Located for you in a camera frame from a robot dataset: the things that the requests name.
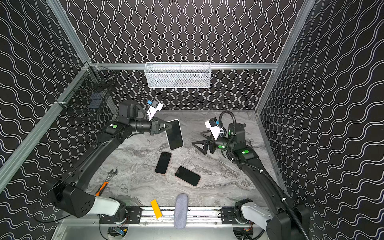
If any black phone taken from case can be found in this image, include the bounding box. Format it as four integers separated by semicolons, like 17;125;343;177
166;119;184;150

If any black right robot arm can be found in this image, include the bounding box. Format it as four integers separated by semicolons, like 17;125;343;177
192;111;310;240

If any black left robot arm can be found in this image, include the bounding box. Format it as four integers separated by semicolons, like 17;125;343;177
47;101;172;223

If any black phone tilted centre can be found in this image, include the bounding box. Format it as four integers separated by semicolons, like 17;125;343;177
175;166;201;187

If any black phone upright centre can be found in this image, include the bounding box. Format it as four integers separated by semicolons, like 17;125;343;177
155;152;172;175

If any grey fabric pouch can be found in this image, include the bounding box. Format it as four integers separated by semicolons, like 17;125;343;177
174;194;189;229

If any yellow flat block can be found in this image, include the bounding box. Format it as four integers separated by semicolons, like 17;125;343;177
151;199;163;220

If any aluminium back horizontal bar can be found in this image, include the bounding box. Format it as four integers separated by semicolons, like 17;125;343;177
91;63;278;71

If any aluminium horizontal bar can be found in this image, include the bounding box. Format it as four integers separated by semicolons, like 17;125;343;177
91;63;278;71
1;63;91;191

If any aluminium left horizontal bar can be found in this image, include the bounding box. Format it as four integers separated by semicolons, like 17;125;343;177
1;63;91;191

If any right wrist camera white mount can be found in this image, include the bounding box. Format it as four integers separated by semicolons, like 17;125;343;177
205;118;226;140

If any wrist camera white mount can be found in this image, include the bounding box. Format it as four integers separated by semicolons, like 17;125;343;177
205;118;226;140
147;100;164;121

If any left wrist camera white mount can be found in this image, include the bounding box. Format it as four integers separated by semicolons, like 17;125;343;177
147;100;164;121

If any white wire mesh basket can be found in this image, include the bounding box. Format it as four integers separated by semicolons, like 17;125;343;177
144;67;212;89

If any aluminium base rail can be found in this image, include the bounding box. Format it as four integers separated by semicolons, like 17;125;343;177
98;205;271;227

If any black wire basket left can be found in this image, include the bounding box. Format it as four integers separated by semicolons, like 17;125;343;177
64;66;118;122

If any adjustable wrench orange handle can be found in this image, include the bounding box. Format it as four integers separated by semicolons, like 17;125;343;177
96;169;118;196

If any aluminium corner frame post left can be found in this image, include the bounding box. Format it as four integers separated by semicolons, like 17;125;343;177
46;0;92;64

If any aluminium corner frame post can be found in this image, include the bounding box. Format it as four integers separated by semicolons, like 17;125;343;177
46;0;92;64
255;0;316;116

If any aluminium corner frame post right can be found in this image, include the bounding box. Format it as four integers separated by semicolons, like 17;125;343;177
255;0;316;116

